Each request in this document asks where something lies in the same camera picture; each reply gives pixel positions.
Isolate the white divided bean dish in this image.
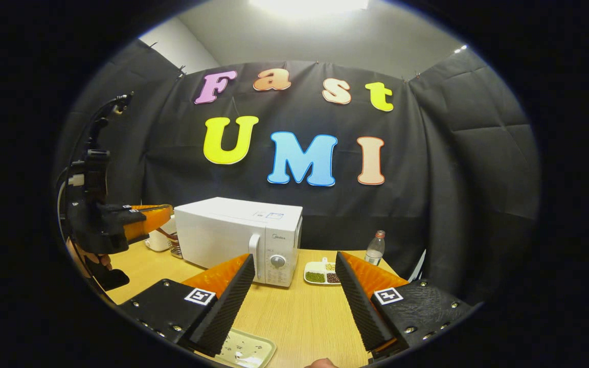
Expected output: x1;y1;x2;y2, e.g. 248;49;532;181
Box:
304;257;344;286

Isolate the white toaster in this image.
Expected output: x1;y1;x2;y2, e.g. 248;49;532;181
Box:
145;215;178;252

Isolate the large ceiling light panel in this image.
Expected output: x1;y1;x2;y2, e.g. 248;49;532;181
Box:
248;0;369;17

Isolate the pale green square plate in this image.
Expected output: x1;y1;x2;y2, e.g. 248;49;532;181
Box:
195;327;278;368

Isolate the black backdrop cloth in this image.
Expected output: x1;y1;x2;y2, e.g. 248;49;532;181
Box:
54;38;540;307

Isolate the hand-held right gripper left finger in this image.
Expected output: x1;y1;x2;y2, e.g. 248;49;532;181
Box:
118;254;256;357

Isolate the clear plastic bottle red label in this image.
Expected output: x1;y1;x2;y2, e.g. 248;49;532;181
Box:
365;230;386;266

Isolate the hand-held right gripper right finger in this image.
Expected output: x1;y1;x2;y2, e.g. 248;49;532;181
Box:
335;251;479;358

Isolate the white microwave oven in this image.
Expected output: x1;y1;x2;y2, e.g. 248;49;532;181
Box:
174;197;304;288

